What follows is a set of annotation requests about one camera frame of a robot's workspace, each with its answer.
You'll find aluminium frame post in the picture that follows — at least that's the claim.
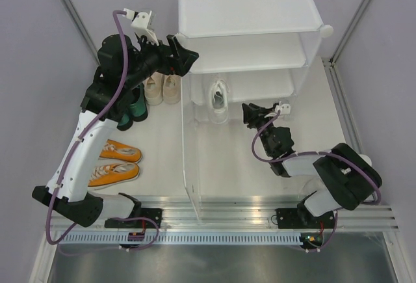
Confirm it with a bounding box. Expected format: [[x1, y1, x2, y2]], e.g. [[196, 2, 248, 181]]
[[330, 0, 373, 66], [60, 0, 99, 64]]

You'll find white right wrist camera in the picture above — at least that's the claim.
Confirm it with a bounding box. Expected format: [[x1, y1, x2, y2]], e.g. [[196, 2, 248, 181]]
[[265, 101, 291, 118]]

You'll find beige sneaker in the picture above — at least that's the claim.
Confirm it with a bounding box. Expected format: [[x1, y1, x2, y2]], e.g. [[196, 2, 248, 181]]
[[144, 72, 164, 106], [162, 75, 181, 105]]

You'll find green pointed shoe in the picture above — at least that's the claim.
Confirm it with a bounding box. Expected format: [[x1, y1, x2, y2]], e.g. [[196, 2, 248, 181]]
[[117, 113, 133, 131], [129, 83, 148, 122]]

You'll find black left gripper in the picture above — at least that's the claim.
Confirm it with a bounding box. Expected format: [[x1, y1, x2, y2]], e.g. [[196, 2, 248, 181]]
[[123, 32, 199, 89]]

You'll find beige sneaker right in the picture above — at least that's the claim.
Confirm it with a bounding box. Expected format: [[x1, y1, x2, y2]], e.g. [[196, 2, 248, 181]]
[[162, 75, 181, 105]]

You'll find white sneaker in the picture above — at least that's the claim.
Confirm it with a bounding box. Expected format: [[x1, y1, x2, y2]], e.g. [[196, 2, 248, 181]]
[[359, 154, 372, 166], [207, 75, 230, 125]]

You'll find green pointed shoe right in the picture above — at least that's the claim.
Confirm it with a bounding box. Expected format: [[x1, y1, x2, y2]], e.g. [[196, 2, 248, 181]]
[[129, 83, 148, 122]]

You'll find right aluminium frame post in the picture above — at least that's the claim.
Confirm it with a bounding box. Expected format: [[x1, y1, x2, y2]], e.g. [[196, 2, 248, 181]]
[[330, 0, 373, 66]]

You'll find orange sneaker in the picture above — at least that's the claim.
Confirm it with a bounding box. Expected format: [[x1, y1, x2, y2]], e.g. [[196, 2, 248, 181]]
[[88, 163, 140, 189], [99, 139, 142, 163]]

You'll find white slotted cable duct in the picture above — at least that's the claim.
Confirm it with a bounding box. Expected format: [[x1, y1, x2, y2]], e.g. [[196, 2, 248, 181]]
[[62, 232, 303, 245]]

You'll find left aluminium frame post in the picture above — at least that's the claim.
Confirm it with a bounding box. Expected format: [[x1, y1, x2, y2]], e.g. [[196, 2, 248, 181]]
[[60, 0, 99, 64]]

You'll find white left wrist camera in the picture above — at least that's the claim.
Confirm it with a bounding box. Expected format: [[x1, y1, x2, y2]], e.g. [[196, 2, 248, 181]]
[[124, 8, 159, 46]]

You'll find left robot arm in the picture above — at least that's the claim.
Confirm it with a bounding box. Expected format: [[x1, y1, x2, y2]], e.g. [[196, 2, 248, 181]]
[[32, 34, 200, 228]]

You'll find aluminium mounting rail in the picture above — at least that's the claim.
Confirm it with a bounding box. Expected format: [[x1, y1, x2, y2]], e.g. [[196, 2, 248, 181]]
[[45, 195, 400, 232]]

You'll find beige sneaker left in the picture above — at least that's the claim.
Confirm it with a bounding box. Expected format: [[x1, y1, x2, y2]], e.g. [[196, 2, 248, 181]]
[[144, 72, 164, 106]]

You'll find green pointed shoe left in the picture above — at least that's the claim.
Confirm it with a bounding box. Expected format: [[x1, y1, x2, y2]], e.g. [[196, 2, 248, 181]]
[[117, 113, 133, 131]]

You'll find orange sneaker lower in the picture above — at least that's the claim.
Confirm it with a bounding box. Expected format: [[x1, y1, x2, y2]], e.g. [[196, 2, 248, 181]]
[[88, 163, 140, 189]]

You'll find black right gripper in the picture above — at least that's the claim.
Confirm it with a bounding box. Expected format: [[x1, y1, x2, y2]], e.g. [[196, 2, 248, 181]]
[[241, 102, 278, 155]]

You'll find clear cabinet door panel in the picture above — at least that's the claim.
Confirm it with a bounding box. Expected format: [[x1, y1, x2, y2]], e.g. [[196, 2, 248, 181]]
[[181, 75, 201, 221]]

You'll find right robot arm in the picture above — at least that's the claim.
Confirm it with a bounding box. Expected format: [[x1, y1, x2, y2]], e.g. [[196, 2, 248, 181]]
[[242, 103, 382, 230]]

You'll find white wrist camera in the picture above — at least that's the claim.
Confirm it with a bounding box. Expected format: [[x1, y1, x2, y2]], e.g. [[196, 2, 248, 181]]
[[265, 101, 291, 118], [124, 8, 159, 46]]

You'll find white plastic shoe cabinet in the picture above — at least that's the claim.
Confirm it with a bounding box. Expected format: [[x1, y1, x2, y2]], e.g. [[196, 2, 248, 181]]
[[177, 0, 333, 121]]

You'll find orange sneaker upper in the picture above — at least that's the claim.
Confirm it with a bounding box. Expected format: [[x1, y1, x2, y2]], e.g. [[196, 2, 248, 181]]
[[99, 139, 142, 163]]

